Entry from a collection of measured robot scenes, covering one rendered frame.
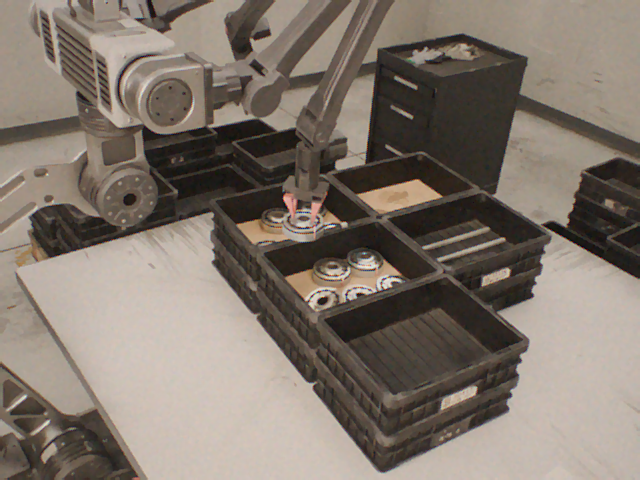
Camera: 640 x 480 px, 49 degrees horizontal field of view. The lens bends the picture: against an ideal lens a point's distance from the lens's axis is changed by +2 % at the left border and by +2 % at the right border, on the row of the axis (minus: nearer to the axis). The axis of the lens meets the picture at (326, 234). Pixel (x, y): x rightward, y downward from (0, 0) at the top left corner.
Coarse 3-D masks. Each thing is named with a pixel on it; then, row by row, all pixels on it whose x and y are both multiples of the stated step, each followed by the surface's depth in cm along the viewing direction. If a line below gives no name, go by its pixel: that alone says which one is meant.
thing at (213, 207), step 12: (240, 192) 206; (252, 192) 207; (216, 204) 199; (360, 204) 205; (216, 216) 198; (228, 216) 194; (372, 216) 200; (228, 228) 192; (336, 228) 193; (240, 240) 187; (288, 240) 186; (252, 252) 182
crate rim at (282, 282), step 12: (348, 228) 193; (384, 228) 196; (264, 252) 181; (420, 252) 186; (264, 264) 177; (432, 264) 181; (276, 276) 172; (420, 276) 176; (432, 276) 177; (288, 288) 168; (396, 288) 171; (300, 300) 164; (360, 300) 166; (312, 312) 161; (324, 312) 161
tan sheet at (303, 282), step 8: (384, 264) 197; (304, 272) 191; (312, 272) 192; (384, 272) 194; (392, 272) 194; (288, 280) 188; (296, 280) 188; (304, 280) 188; (312, 280) 188; (352, 280) 190; (360, 280) 190; (368, 280) 190; (376, 280) 191; (296, 288) 185; (304, 288) 185; (312, 288) 185; (336, 288) 186; (344, 288) 186; (304, 296) 182
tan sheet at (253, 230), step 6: (330, 216) 218; (252, 222) 211; (258, 222) 212; (324, 222) 214; (240, 228) 208; (246, 228) 208; (252, 228) 209; (258, 228) 209; (246, 234) 206; (252, 234) 206; (258, 234) 206; (264, 234) 206; (270, 234) 206; (276, 234) 207; (282, 234) 207; (252, 240) 203; (258, 240) 203; (276, 240) 204
